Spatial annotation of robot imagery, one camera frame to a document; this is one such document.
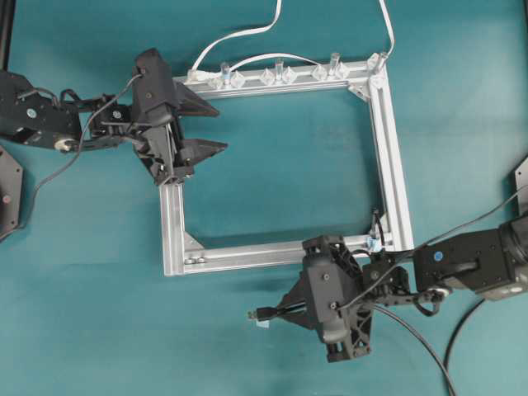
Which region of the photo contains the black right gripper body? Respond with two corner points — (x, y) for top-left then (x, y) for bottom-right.
(302, 236), (364, 363)

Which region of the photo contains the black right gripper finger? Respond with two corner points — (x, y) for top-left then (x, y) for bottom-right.
(284, 311), (315, 330)
(276, 272), (306, 309)

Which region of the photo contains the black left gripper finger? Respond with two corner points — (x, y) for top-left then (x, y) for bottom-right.
(177, 139), (228, 167)
(172, 82), (219, 119)

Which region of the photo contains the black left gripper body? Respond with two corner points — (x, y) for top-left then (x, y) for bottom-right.
(132, 82), (195, 186)

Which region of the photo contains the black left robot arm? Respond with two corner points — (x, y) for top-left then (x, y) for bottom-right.
(1, 71), (227, 186)

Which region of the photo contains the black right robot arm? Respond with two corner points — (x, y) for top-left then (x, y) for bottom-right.
(269, 216), (527, 362)

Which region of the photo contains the black zip tie loop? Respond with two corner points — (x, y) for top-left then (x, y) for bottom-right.
(366, 209), (391, 253)

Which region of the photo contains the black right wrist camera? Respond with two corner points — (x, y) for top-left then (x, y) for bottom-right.
(302, 252), (350, 345)

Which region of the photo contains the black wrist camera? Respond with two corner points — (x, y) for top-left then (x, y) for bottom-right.
(130, 48), (177, 127)
(302, 252), (350, 345)

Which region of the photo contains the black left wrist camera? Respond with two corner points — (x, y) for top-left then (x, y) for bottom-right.
(130, 48), (177, 127)

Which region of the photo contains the grey left camera cable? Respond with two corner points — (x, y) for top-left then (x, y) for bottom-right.
(0, 68), (145, 238)

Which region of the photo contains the square aluminium extrusion frame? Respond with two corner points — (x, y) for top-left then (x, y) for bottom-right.
(159, 53), (414, 276)

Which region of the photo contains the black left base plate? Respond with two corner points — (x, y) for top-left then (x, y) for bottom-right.
(0, 147), (24, 239)

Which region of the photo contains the black loose cable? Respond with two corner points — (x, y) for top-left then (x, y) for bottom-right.
(444, 296), (488, 396)

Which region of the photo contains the black vertical frame post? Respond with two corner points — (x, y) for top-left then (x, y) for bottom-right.
(0, 0), (17, 71)

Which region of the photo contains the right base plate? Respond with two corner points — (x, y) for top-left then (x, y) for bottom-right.
(514, 158), (528, 215)

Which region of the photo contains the white flat cable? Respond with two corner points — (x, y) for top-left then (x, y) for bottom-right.
(188, 0), (398, 82)

